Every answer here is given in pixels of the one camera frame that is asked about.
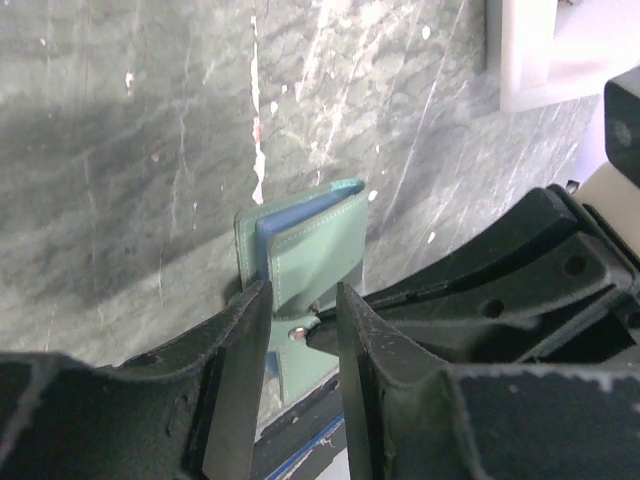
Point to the green card holder wallet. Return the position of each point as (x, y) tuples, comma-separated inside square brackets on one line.
[(303, 245)]

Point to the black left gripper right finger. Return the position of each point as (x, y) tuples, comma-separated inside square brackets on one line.
[(411, 415)]

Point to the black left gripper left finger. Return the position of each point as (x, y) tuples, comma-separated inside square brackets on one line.
[(186, 409)]

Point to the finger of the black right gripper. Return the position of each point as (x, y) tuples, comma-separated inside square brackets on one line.
[(548, 281)]

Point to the white plastic card tray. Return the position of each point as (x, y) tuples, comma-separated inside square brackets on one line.
[(547, 52)]

